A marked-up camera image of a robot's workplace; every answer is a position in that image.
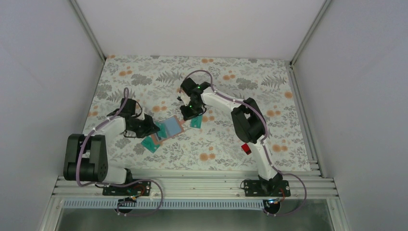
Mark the floral patterned table mat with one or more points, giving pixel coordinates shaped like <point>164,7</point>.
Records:
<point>154,82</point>

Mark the red card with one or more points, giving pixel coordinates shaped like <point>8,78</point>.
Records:
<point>245,147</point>

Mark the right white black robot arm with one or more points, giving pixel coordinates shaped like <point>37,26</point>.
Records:
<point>249,124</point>

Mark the teal card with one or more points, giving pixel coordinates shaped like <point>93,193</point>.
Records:
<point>196,122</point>
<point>162,133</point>
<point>149,144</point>

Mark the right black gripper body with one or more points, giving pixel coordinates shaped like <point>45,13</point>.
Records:
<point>193,111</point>

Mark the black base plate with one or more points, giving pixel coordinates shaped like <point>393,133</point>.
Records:
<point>138,189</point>
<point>257,188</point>

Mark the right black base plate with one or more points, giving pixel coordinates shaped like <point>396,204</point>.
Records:
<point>257,188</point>

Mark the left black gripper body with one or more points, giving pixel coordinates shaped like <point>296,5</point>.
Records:
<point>141,129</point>

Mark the aluminium rail frame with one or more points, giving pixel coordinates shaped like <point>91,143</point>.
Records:
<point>211,184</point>

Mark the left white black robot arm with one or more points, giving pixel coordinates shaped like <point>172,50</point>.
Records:
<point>86,156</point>

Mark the grey slotted cable duct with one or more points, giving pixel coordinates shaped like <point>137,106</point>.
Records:
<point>105,203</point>

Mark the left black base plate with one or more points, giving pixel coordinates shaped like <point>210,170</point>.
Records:
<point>138,189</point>

